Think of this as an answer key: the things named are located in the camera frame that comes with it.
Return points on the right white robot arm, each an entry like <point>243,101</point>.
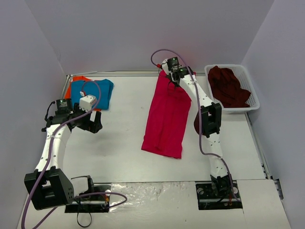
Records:
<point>207,124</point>

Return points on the magenta t shirt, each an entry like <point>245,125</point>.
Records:
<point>167,119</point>

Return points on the blue folded t shirt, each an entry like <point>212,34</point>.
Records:
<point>106,88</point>

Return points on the dark red t shirt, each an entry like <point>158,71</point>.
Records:
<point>227,89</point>

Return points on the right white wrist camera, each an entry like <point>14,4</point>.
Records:
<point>165,68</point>

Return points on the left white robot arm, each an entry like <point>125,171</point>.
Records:
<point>48,186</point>

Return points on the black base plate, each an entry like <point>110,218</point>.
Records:
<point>207,199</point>
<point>91,204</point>

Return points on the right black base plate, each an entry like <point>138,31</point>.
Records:
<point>207,199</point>

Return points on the orange folded t shirt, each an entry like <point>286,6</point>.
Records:
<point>81,84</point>

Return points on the white plastic basket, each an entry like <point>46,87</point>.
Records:
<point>244,79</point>

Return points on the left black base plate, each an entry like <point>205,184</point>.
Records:
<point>91,204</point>

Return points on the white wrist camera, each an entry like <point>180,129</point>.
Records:
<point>165,68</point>
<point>87,102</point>

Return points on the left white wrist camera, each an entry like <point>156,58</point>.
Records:
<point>87,102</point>

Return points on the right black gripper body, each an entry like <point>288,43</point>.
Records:
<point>172,78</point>

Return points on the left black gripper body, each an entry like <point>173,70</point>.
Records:
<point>93,121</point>

